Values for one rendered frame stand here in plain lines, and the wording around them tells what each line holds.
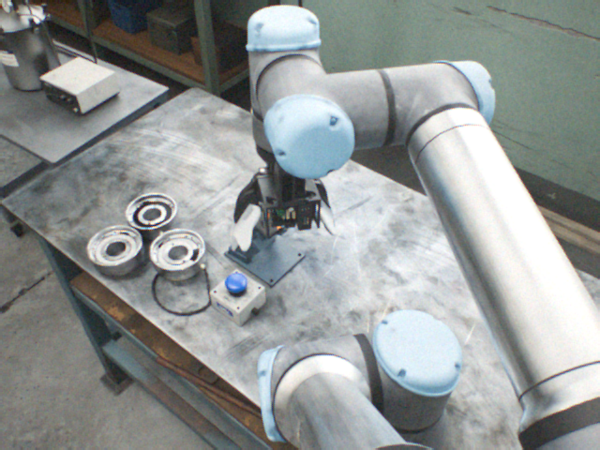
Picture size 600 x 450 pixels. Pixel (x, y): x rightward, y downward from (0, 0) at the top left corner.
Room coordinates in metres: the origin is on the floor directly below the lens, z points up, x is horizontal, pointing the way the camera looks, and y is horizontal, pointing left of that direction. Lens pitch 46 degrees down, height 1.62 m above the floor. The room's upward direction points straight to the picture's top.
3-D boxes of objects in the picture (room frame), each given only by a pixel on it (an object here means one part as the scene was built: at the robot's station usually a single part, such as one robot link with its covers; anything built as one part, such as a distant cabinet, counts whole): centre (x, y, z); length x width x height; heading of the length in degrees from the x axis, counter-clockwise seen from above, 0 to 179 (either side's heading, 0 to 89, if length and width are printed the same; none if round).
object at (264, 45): (0.53, 0.02, 1.32); 0.09 x 0.08 x 0.11; 11
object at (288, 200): (0.52, 0.02, 1.16); 0.09 x 0.08 x 0.12; 13
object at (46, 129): (1.51, 0.81, 0.34); 0.67 x 0.46 x 0.68; 56
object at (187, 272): (0.69, 0.23, 0.82); 0.10 x 0.10 x 0.04
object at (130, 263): (0.70, 0.36, 0.82); 0.10 x 0.10 x 0.04
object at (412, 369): (0.36, -0.15, 0.97); 0.13 x 0.12 x 0.14; 101
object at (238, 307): (0.58, 0.10, 0.82); 0.08 x 0.07 x 0.05; 52
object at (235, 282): (0.59, 0.11, 0.85); 0.04 x 0.04 x 0.05
